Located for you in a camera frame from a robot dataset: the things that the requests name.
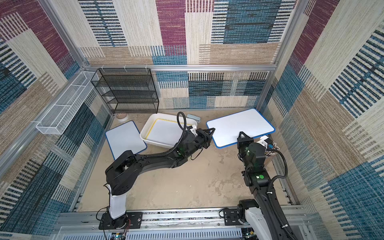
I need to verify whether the yellow-framed whiteboard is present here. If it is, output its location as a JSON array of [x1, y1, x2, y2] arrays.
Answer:
[[145, 119, 183, 147]]

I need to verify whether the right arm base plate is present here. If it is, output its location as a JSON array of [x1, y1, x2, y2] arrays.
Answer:
[[219, 208, 248, 226]]

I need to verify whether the blue-framed whiteboard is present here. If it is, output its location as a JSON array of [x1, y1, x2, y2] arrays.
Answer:
[[106, 121, 147, 160], [207, 109, 276, 149]]

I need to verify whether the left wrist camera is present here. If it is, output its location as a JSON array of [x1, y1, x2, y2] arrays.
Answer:
[[188, 125, 198, 136]]

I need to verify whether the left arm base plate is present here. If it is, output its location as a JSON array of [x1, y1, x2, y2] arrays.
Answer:
[[99, 212, 143, 231]]

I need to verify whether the black wire mesh shelf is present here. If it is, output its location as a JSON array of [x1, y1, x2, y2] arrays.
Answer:
[[91, 68, 159, 114]]

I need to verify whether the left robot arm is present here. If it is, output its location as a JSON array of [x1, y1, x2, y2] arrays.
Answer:
[[105, 128, 215, 220]]

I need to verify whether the cup of pencils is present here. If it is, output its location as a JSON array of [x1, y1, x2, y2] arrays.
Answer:
[[265, 141, 280, 164]]

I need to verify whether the aluminium front rail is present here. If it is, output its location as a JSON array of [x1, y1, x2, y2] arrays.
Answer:
[[52, 205, 310, 234]]

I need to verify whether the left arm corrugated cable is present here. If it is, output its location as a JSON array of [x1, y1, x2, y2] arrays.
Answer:
[[140, 111, 188, 158]]

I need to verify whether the white wire mesh basket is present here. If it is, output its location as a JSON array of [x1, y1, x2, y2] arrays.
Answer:
[[36, 71, 95, 135]]

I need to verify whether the tape roll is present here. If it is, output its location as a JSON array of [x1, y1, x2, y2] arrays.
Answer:
[[116, 113, 129, 122]]

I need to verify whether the white plastic storage box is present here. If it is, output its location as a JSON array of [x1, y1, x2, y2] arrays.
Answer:
[[139, 113, 199, 150]]

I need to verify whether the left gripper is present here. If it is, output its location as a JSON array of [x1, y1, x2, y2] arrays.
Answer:
[[185, 129, 217, 161]]

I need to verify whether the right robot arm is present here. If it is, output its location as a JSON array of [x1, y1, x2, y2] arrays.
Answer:
[[237, 132, 297, 240]]

